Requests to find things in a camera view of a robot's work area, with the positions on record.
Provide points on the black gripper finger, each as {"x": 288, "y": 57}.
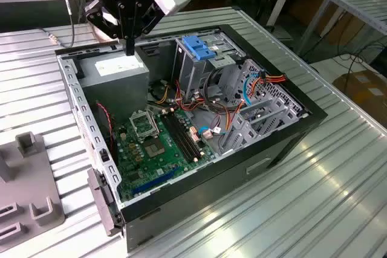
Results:
{"x": 93, "y": 13}
{"x": 151, "y": 16}

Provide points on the grey metal disk bay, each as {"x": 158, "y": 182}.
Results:
{"x": 273, "y": 107}

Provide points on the blue drive latch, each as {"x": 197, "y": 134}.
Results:
{"x": 196, "y": 48}

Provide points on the grey metal drive cage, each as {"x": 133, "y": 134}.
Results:
{"x": 193, "y": 70}

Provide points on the grey power supply unit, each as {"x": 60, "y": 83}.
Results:
{"x": 121, "y": 95}

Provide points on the black RAM slot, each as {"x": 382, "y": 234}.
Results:
{"x": 179, "y": 140}
{"x": 186, "y": 135}

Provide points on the CPU socket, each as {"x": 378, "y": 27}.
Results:
{"x": 154, "y": 148}

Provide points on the green motherboard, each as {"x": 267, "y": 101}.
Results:
{"x": 169, "y": 167}

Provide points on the blue expansion slot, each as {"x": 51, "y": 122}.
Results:
{"x": 154, "y": 182}

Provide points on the grey parts rack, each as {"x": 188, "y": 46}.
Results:
{"x": 27, "y": 179}

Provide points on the grey plastic case panel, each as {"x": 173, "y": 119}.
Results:
{"x": 101, "y": 197}

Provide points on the black open PC case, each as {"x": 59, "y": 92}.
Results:
{"x": 211, "y": 191}

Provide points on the brown cardboard box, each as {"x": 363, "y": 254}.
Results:
{"x": 366, "y": 89}

